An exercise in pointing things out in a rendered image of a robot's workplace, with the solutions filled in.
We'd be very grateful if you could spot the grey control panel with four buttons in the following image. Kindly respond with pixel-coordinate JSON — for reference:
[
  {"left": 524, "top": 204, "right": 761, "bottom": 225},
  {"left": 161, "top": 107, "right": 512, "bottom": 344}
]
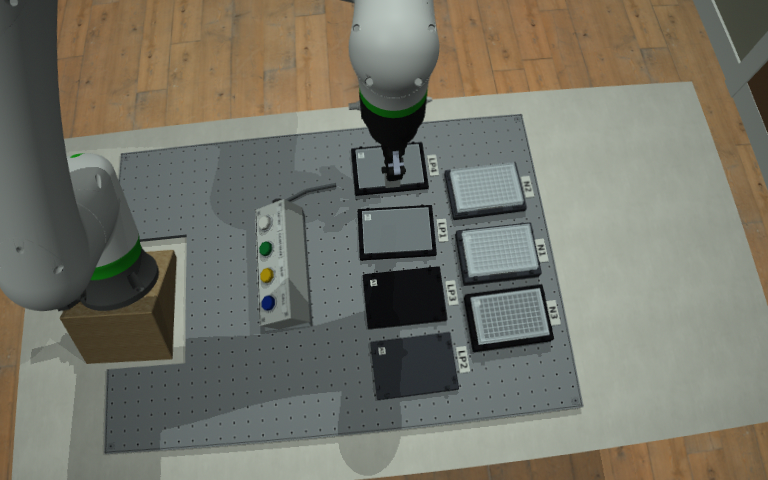
[{"left": 255, "top": 183, "right": 337, "bottom": 331}]

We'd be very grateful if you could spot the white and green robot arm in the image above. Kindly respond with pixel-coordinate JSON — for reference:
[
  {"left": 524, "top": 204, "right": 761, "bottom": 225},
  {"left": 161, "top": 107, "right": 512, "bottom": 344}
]
[{"left": 0, "top": 0, "right": 439, "bottom": 311}]

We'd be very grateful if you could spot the white deck label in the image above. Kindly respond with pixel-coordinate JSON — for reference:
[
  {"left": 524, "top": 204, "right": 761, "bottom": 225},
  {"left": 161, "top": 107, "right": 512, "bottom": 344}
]
[
  {"left": 437, "top": 219, "right": 448, "bottom": 242},
  {"left": 445, "top": 280, "right": 458, "bottom": 305},
  {"left": 535, "top": 239, "right": 549, "bottom": 262},
  {"left": 456, "top": 346, "right": 470, "bottom": 373},
  {"left": 547, "top": 300, "right": 561, "bottom": 326},
  {"left": 427, "top": 155, "right": 439, "bottom": 176},
  {"left": 521, "top": 176, "right": 535, "bottom": 198}
]

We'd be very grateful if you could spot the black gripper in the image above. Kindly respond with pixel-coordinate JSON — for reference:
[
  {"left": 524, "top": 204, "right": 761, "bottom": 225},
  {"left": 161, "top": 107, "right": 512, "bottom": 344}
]
[{"left": 368, "top": 128, "right": 418, "bottom": 188}]

